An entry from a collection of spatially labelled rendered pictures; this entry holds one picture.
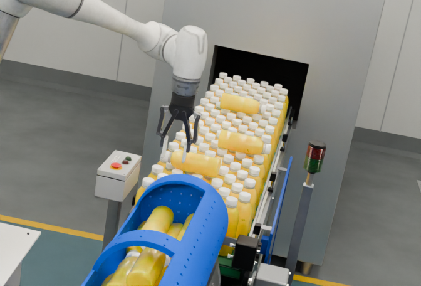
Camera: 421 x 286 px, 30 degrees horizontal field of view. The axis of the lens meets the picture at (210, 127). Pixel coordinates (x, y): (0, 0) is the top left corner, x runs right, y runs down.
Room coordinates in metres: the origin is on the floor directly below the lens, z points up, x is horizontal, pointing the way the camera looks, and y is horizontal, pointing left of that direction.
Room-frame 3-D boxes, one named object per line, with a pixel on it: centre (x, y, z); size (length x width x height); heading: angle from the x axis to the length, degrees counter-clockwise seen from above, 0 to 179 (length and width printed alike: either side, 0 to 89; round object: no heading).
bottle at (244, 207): (2.43, -0.15, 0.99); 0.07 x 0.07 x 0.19
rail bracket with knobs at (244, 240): (2.28, -0.18, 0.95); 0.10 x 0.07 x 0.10; 83
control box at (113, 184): (2.51, 0.29, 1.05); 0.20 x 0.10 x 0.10; 173
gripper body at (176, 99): (2.40, 0.10, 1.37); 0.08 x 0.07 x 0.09; 82
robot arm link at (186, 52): (2.41, 0.11, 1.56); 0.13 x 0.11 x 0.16; 41
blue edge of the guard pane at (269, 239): (2.86, -0.30, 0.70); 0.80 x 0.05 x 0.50; 173
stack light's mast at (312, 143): (2.60, -0.38, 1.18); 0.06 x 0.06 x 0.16
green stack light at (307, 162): (2.60, -0.38, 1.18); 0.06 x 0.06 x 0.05
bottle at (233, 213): (2.37, -0.11, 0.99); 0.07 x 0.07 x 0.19
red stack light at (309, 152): (2.60, -0.38, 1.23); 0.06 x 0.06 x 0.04
